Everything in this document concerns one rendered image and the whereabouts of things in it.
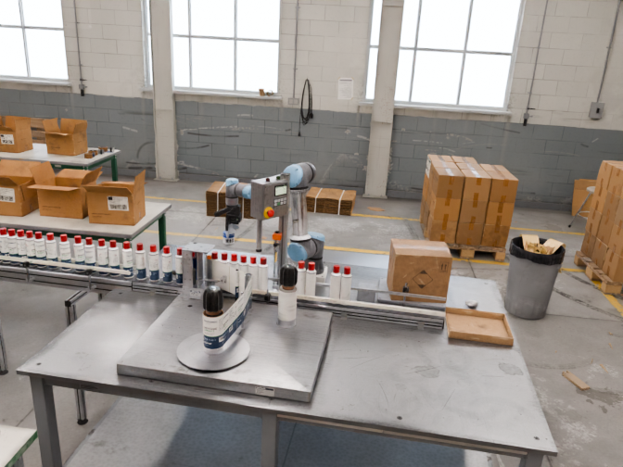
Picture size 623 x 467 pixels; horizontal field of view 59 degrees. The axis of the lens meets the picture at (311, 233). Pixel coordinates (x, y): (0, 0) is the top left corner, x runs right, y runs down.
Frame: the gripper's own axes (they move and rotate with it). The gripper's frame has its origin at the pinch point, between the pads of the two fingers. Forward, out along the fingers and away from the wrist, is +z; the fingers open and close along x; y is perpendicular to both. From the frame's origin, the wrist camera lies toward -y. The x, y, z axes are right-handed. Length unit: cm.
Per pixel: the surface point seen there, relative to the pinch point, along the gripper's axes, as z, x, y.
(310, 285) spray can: 3, -55, 57
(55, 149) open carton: 16, 266, -271
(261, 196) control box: -41, -52, 31
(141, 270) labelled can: 6, -50, -35
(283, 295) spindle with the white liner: -4, -84, 48
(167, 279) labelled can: 9, -51, -20
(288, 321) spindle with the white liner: 8, -84, 51
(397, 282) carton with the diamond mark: 4, -37, 102
